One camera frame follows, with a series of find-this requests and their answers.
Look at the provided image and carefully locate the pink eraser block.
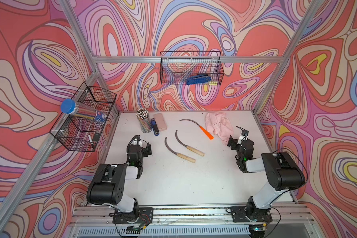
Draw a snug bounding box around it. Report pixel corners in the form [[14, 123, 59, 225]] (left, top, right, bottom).
[[154, 113, 167, 131]]

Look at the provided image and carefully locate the back wire basket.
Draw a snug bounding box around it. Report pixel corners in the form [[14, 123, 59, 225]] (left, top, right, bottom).
[[160, 50, 224, 86]]

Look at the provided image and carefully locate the orange handled sickle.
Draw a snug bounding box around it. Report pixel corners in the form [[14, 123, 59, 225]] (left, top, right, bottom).
[[180, 119, 214, 140]]

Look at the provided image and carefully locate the blue black stapler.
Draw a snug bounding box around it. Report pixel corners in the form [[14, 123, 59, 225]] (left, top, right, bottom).
[[151, 119, 160, 136]]

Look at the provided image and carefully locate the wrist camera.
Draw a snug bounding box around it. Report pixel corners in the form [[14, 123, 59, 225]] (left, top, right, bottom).
[[135, 138, 143, 147], [236, 126, 249, 144]]

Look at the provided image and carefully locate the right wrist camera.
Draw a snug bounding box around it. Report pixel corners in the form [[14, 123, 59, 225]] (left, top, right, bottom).
[[236, 126, 249, 144]]

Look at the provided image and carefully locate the wooden handled sickle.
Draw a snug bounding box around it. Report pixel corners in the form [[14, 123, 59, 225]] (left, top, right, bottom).
[[164, 137, 196, 163], [175, 131, 205, 157]]

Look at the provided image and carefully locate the aluminium front rail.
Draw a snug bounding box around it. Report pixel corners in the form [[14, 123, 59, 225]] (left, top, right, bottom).
[[65, 203, 323, 238]]

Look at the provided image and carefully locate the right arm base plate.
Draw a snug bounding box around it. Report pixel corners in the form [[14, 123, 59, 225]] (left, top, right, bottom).
[[226, 206, 273, 224]]

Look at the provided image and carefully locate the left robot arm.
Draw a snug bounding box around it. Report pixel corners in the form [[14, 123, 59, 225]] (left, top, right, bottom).
[[86, 135, 152, 213]]

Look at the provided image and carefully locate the blue tool in basket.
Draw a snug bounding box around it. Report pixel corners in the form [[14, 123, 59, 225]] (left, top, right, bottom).
[[185, 74, 211, 85]]

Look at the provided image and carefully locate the left wire basket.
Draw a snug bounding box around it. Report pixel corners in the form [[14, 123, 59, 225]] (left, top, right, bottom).
[[49, 82, 117, 152]]

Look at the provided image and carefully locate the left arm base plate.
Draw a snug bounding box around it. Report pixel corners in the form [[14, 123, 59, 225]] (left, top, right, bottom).
[[109, 207, 154, 225]]

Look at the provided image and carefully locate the pencil cup on table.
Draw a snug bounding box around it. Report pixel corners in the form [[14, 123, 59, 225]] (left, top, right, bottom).
[[136, 108, 152, 133]]

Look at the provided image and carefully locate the wire basket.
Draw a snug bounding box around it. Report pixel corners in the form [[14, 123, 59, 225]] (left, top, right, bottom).
[[49, 82, 117, 152], [160, 50, 224, 86]]

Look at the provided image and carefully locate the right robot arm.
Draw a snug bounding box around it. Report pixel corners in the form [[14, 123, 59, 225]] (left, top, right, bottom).
[[227, 137, 306, 221]]

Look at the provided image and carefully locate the pink terry rag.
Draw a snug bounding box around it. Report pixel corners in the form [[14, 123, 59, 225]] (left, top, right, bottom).
[[205, 112, 234, 146]]

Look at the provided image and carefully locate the blue capped pencil tube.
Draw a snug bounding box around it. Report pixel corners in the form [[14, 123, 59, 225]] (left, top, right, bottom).
[[60, 99, 107, 124]]

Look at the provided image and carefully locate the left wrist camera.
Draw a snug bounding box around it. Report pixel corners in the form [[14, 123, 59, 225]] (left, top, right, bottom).
[[135, 138, 143, 147]]

